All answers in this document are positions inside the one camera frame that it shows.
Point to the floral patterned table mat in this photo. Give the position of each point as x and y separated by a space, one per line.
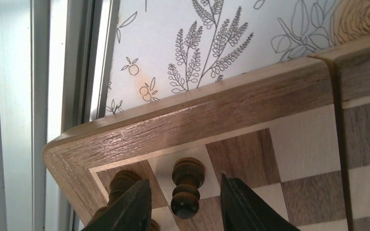
168 47

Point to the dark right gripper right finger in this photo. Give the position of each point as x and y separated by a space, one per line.
244 210

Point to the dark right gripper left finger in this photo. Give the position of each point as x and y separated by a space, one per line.
131 212

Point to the aluminium front rail frame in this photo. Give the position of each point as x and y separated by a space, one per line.
55 60

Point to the dark chess piece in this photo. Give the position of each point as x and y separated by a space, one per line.
188 175
121 182

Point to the wooden chess board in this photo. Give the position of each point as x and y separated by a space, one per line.
297 133

